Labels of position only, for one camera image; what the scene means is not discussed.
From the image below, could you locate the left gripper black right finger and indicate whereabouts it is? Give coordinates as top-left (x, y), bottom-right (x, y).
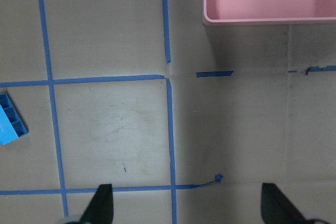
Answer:
top-left (261, 183), bottom-right (307, 224)

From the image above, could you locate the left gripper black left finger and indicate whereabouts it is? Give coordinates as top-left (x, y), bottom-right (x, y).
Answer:
top-left (81, 184), bottom-right (113, 224)

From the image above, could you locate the blue building block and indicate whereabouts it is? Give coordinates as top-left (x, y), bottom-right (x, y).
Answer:
top-left (1, 93), bottom-right (28, 145)

